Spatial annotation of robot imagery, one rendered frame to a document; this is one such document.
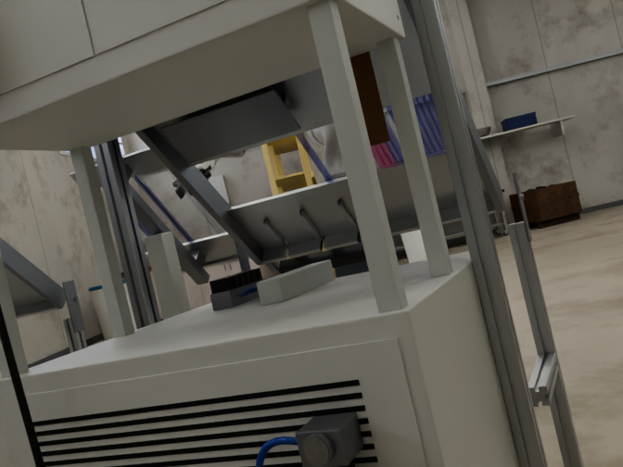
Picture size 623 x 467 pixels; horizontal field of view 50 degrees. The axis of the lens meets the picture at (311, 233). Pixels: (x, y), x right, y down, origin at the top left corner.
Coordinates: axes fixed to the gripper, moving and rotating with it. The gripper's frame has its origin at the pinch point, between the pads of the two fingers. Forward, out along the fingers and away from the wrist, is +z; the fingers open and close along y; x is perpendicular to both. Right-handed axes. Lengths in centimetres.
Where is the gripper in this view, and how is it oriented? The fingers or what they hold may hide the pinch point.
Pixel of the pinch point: (186, 189)
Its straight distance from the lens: 196.9
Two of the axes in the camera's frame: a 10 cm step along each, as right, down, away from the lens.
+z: -1.7, 6.2, -7.6
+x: 4.0, 7.5, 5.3
